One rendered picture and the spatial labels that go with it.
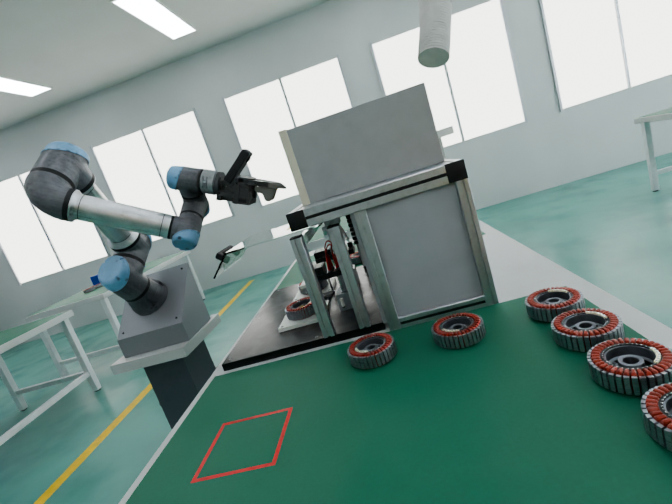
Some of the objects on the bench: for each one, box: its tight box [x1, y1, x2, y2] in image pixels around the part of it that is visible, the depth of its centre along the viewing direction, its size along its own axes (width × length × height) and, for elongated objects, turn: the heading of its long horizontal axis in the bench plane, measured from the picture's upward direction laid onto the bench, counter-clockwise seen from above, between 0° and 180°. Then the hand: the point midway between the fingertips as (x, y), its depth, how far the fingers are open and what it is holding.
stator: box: [347, 332, 397, 369], centre depth 91 cm, size 11×11×4 cm
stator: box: [285, 297, 315, 321], centre depth 126 cm, size 11×11×4 cm
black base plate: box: [222, 265, 386, 371], centre depth 139 cm, size 47×64×2 cm
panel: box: [349, 213, 387, 323], centre depth 132 cm, size 1×66×30 cm, turn 50°
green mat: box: [125, 286, 672, 504], centre depth 73 cm, size 94×61×1 cm, turn 140°
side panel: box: [354, 178, 499, 331], centre depth 98 cm, size 28×3×32 cm, turn 140°
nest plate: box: [278, 300, 330, 333], centre depth 127 cm, size 15×15×1 cm
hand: (282, 184), depth 121 cm, fingers closed
